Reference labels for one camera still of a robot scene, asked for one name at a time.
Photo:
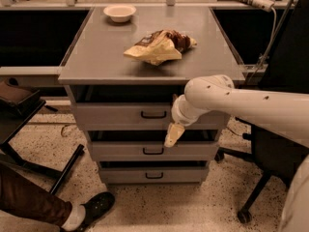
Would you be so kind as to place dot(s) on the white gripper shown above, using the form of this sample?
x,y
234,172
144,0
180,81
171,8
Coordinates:
x,y
178,112

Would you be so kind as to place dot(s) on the grey top drawer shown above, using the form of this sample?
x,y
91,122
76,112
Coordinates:
x,y
122,116

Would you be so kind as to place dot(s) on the grey drawer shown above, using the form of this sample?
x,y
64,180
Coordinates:
x,y
166,175
122,116
151,151

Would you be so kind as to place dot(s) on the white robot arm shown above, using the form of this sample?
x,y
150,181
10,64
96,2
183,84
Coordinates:
x,y
286,114

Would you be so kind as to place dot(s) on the grey drawer cabinet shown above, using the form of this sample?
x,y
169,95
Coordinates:
x,y
98,71

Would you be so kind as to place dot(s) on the grey bottom drawer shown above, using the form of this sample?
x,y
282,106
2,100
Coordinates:
x,y
166,175

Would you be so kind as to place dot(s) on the grey middle drawer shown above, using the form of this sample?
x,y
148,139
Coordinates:
x,y
151,151

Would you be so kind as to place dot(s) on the yellow brown chip bag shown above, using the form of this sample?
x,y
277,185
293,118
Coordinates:
x,y
161,46

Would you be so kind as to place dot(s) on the black office chair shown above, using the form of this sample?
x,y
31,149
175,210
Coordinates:
x,y
287,71

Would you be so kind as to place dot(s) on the black shoe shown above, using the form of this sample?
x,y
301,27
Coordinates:
x,y
97,207

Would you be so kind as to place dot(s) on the white sock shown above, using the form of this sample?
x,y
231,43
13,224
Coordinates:
x,y
76,217

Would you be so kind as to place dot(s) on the white bowl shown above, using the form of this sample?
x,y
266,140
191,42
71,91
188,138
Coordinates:
x,y
120,13

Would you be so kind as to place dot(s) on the black side table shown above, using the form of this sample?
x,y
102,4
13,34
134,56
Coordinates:
x,y
10,125

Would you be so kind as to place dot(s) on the brown trouser leg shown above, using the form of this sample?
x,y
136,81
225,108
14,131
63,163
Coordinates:
x,y
22,198

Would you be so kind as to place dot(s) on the brown box on table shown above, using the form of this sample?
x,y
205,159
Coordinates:
x,y
17,99

